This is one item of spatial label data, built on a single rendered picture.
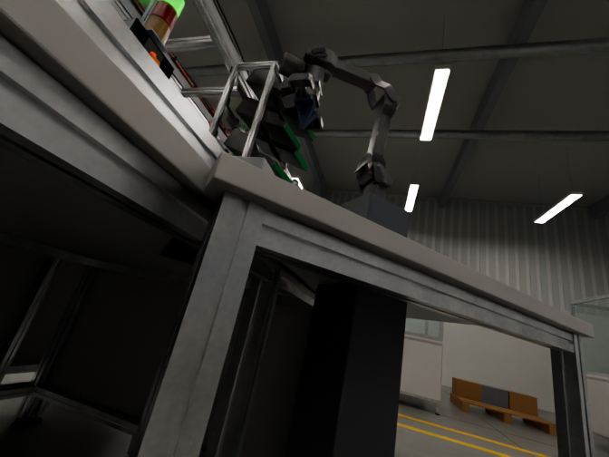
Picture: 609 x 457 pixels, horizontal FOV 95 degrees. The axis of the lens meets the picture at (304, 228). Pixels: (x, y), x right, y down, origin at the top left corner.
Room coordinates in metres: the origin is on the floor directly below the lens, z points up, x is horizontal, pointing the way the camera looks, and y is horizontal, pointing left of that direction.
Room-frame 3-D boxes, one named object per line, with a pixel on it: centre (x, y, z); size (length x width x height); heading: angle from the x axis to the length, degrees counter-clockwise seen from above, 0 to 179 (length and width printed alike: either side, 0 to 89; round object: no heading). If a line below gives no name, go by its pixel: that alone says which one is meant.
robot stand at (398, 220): (0.70, -0.17, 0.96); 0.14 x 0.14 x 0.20; 27
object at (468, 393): (4.92, -3.63, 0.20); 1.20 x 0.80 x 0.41; 72
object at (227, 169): (0.75, -0.15, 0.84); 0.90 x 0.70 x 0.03; 117
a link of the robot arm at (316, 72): (0.64, 0.07, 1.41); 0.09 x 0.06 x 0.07; 106
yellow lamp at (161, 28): (0.50, 0.44, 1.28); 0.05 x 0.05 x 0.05
